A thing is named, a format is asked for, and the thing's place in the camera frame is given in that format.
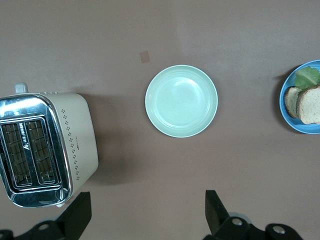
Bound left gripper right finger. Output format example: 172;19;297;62
203;189;310;240

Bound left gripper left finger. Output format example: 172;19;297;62
0;191;92;240

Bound toasted bread slice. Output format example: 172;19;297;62
284;85;305;119
295;83;320;125

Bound green lettuce leaf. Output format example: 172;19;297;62
294;65;320;91

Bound blue plate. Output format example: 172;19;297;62
278;59;320;135

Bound mint green plate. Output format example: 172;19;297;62
144;64;219;139

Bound beige chrome toaster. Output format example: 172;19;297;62
0;82;100;209

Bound brown square tape patch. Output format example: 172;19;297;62
139;50;151;64

